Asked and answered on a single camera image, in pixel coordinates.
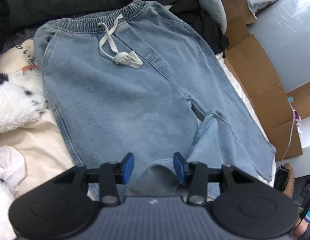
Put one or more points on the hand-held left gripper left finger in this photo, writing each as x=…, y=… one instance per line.
x=128, y=167

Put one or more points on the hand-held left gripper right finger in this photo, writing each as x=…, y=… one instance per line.
x=179, y=167

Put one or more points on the cream bear print bed sheet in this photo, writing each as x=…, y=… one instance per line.
x=39, y=142

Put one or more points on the brown blanket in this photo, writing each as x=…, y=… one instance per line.
x=290, y=180

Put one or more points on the large brown cardboard sheet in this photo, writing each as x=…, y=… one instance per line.
x=257, y=80

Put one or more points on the white crumpled plastic bag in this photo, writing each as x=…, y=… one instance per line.
x=7, y=162

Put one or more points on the white purple detergent pouch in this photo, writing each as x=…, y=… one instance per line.
x=298, y=122

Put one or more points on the white black fluffy toy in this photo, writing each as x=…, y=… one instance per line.
x=12, y=100

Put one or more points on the black clothing pile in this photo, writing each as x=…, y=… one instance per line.
x=207, y=30

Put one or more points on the grey neck pillow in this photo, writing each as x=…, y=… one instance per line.
x=212, y=7

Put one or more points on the grey plastic-wrapped board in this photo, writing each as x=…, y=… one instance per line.
x=290, y=42

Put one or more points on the grey fuzzy blanket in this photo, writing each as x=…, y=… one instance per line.
x=17, y=38

